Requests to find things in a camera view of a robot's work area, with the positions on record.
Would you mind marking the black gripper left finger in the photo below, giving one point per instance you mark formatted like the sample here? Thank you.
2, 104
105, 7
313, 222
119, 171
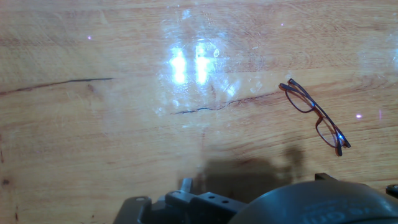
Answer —
186, 208

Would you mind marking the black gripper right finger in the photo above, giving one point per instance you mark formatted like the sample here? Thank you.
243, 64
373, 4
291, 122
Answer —
392, 190

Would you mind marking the brown thin-framed glasses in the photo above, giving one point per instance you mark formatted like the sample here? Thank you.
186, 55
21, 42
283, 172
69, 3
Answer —
314, 105

